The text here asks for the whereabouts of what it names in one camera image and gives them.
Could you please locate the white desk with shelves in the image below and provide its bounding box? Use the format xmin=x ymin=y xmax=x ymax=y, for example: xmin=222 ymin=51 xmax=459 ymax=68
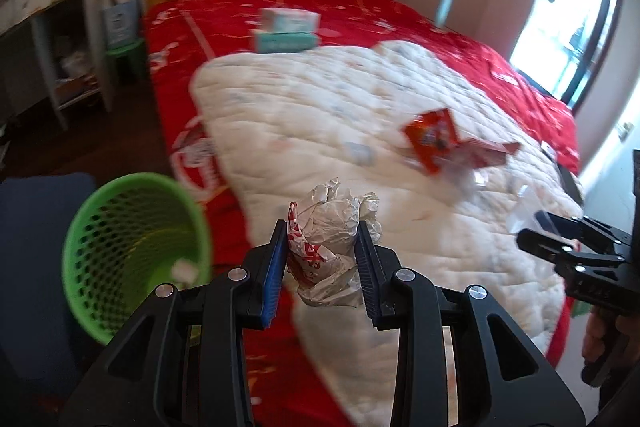
xmin=0 ymin=0 xmax=117 ymax=134

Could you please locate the light blue gift bag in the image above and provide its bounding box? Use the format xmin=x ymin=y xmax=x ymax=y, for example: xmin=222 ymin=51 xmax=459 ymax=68
xmin=102 ymin=1 xmax=142 ymax=48

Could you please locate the window with dark frame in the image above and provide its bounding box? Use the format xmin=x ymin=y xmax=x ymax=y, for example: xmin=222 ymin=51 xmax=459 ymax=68
xmin=509 ymin=0 xmax=627 ymax=115

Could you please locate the clear plastic bag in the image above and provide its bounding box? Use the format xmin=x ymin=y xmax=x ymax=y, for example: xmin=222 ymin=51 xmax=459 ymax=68
xmin=505 ymin=184 xmax=557 ymax=235

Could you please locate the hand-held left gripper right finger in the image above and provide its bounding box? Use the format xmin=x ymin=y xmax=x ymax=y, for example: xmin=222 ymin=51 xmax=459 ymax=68
xmin=355 ymin=221 xmax=586 ymax=427

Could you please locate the red snack packet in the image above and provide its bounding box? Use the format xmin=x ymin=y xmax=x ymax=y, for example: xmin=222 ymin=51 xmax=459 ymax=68
xmin=401 ymin=108 xmax=463 ymax=176

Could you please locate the green plastic stool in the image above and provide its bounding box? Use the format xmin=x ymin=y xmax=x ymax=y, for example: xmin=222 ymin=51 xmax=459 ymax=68
xmin=102 ymin=38 xmax=148 ymax=84

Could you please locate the teal tissue box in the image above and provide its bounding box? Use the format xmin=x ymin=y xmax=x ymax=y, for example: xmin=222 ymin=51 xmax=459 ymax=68
xmin=252 ymin=29 xmax=321 ymax=54

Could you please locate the blue chair cushion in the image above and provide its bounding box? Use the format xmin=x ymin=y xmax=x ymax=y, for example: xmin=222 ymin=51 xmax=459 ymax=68
xmin=0 ymin=173 xmax=108 ymax=388

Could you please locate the person's right hand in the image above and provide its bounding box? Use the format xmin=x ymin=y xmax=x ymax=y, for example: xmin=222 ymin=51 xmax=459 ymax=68
xmin=582 ymin=306 xmax=609 ymax=362

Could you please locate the black flat object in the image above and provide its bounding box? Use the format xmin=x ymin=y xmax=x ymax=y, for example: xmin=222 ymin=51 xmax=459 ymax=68
xmin=542 ymin=142 xmax=587 ymax=208

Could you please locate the white paper wrapper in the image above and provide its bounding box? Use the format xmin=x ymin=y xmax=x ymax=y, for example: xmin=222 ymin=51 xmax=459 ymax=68
xmin=286 ymin=178 xmax=383 ymax=308

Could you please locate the white quilted blanket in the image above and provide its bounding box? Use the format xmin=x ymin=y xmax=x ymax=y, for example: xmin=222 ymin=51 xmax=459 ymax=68
xmin=191 ymin=41 xmax=585 ymax=425

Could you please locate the green plastic mesh basket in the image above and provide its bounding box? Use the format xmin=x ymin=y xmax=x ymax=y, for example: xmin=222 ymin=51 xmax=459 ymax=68
xmin=61 ymin=173 xmax=213 ymax=347

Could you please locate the wooden bed with red cover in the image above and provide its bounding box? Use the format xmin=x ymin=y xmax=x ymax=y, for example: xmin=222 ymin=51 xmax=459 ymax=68
xmin=141 ymin=0 xmax=582 ymax=427

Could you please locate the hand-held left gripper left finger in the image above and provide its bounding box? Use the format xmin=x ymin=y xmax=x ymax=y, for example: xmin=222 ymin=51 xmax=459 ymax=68
xmin=60 ymin=219 xmax=288 ymax=427

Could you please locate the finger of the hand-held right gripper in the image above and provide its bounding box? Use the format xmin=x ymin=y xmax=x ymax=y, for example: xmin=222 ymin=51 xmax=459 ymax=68
xmin=516 ymin=229 xmax=622 ymax=269
xmin=534 ymin=210 xmax=632 ymax=254

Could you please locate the red flat wrapper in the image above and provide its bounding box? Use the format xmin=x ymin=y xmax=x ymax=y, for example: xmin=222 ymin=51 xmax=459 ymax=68
xmin=462 ymin=138 xmax=522 ymax=168

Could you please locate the white tissue box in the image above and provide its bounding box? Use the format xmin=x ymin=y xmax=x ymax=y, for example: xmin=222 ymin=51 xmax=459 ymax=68
xmin=259 ymin=8 xmax=321 ymax=34

